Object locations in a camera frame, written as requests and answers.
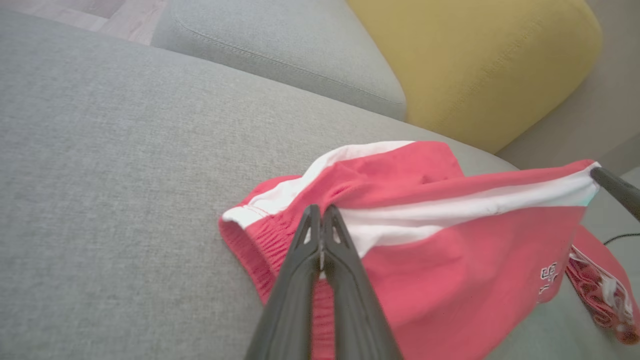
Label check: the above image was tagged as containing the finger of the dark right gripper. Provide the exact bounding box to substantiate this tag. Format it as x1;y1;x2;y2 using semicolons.
590;166;640;223

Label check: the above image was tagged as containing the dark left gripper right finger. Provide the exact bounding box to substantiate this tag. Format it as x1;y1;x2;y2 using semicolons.
320;204;403;360

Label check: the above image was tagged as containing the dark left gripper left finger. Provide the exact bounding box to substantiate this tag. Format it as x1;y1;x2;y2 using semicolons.
245;204;322;360

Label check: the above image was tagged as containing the red and white shirt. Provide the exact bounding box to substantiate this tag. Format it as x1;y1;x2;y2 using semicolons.
218;140;640;360

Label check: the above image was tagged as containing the yellow sofa back cushion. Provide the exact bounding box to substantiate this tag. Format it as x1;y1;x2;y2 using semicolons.
346;0;603;155

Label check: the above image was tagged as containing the grey and yellow sofa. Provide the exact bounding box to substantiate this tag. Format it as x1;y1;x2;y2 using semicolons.
0;7;640;360

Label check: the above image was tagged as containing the small grey sofa seat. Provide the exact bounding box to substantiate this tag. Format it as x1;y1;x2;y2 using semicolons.
151;0;407;122

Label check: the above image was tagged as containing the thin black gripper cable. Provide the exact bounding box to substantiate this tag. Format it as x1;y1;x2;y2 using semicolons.
602;232;640;247

